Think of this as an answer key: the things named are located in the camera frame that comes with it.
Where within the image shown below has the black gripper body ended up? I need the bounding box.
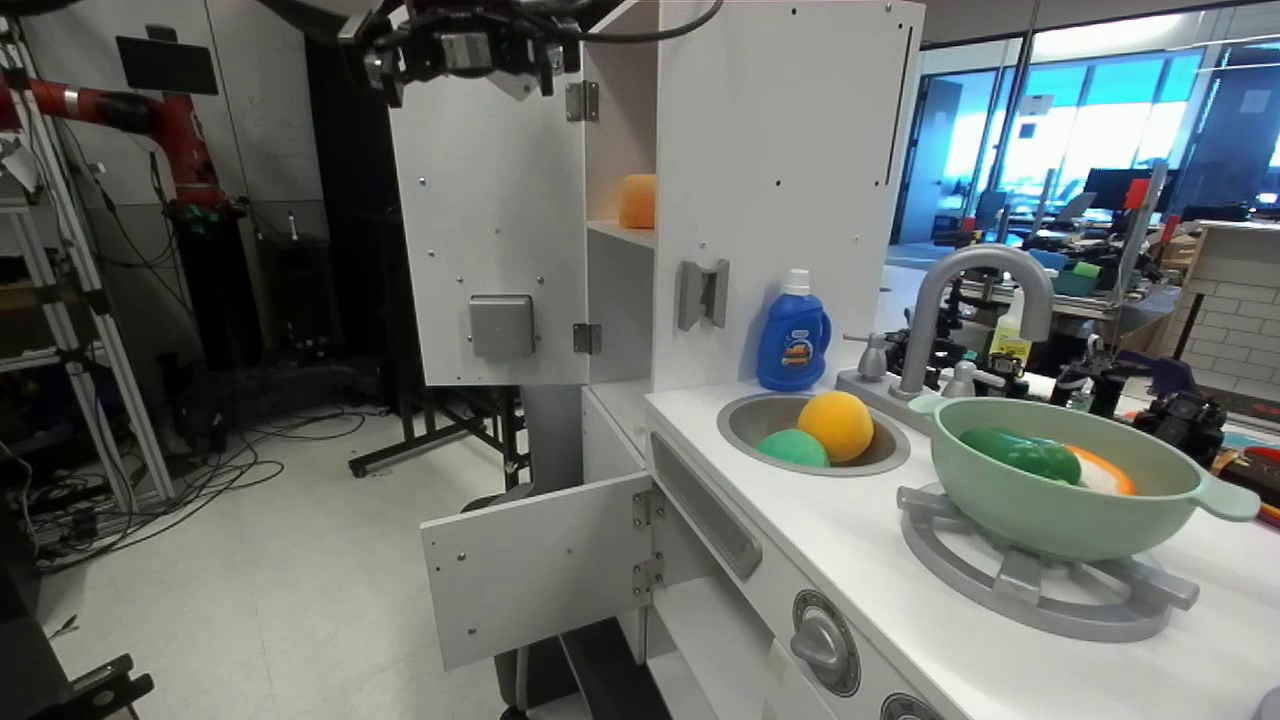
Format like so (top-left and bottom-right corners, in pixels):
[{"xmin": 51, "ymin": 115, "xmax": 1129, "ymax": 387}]
[{"xmin": 358, "ymin": 4, "xmax": 585, "ymax": 99}]

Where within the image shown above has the white cupboard door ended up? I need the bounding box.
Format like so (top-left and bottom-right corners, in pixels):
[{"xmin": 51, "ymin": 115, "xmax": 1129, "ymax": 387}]
[{"xmin": 387, "ymin": 77, "xmax": 585, "ymax": 387}]

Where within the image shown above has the green ball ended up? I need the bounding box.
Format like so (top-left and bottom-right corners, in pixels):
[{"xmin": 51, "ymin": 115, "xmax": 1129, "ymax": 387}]
[{"xmin": 761, "ymin": 427, "xmax": 827, "ymax": 469}]

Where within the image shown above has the yellow ball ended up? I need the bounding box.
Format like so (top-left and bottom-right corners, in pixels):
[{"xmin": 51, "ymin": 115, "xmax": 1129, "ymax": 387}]
[{"xmin": 797, "ymin": 394, "xmax": 874, "ymax": 463}]

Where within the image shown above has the red robot arm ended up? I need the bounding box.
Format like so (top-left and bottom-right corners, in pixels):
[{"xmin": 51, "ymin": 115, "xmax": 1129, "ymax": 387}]
[{"xmin": 0, "ymin": 0, "xmax": 597, "ymax": 215}]

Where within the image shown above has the orange block on shelf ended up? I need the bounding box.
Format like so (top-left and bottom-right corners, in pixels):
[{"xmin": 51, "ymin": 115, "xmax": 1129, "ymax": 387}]
[{"xmin": 621, "ymin": 174, "xmax": 654, "ymax": 232}]

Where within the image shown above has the blue dish soap bottle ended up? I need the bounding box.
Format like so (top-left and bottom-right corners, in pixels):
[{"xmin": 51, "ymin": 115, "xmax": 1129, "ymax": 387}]
[{"xmin": 757, "ymin": 270, "xmax": 832, "ymax": 394}]

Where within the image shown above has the white lower cabinet door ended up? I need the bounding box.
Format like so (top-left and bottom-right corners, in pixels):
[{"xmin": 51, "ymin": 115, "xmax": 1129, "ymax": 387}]
[{"xmin": 418, "ymin": 473, "xmax": 664, "ymax": 667}]

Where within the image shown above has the grey toy faucet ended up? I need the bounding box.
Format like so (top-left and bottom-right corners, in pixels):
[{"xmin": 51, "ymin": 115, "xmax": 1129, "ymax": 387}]
[{"xmin": 834, "ymin": 243, "xmax": 1057, "ymax": 434}]

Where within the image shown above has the white toy kitchen unit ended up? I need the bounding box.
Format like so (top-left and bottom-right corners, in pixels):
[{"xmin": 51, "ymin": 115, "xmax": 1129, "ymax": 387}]
[{"xmin": 522, "ymin": 0, "xmax": 1280, "ymax": 720}]

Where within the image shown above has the green toy vegetable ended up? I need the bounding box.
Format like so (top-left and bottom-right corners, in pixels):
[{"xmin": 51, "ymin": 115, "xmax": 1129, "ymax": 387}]
[{"xmin": 963, "ymin": 427, "xmax": 1079, "ymax": 485}]

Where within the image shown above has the mint green colander bowl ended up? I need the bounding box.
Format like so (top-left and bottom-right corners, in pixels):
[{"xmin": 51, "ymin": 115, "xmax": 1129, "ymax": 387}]
[{"xmin": 921, "ymin": 398, "xmax": 1260, "ymax": 559}]

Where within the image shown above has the orange white toy food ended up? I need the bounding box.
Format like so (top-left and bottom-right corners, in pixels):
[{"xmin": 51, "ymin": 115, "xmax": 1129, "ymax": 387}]
[{"xmin": 1072, "ymin": 449, "xmax": 1134, "ymax": 496}]

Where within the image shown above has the grey stove burner grate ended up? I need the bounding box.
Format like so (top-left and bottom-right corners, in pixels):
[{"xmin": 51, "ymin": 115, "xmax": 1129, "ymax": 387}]
[{"xmin": 894, "ymin": 487, "xmax": 1199, "ymax": 643}]

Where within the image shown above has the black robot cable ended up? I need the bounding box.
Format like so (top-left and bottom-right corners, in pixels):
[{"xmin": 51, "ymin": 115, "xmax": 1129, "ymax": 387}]
[{"xmin": 257, "ymin": 0, "xmax": 733, "ymax": 51}]

